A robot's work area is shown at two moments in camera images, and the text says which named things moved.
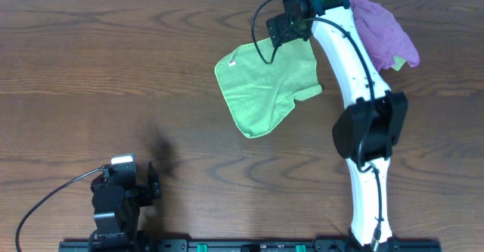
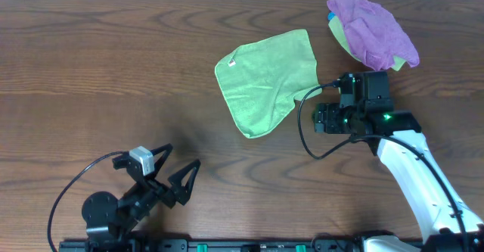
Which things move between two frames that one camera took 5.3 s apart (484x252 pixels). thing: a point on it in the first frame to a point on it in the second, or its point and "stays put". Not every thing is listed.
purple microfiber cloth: (384, 35) stays put
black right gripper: (280, 31) to (324, 116)
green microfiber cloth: (262, 83) stays put
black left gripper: (153, 188) to (169, 197)
